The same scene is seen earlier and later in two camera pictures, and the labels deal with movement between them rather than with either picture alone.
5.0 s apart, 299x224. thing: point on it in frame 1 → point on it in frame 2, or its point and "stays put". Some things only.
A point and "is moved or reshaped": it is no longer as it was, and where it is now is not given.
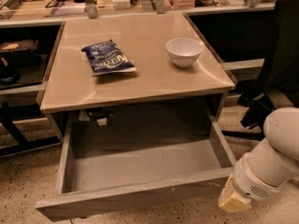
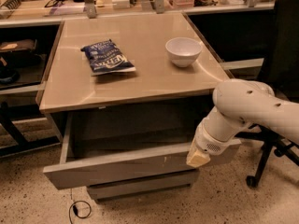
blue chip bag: [106, 58] stays put
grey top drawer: [140, 159] is moved or reshaped
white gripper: [250, 180] → [207, 143]
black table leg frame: [24, 145] stays put
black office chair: [278, 87] stays put
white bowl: [183, 51] stays put
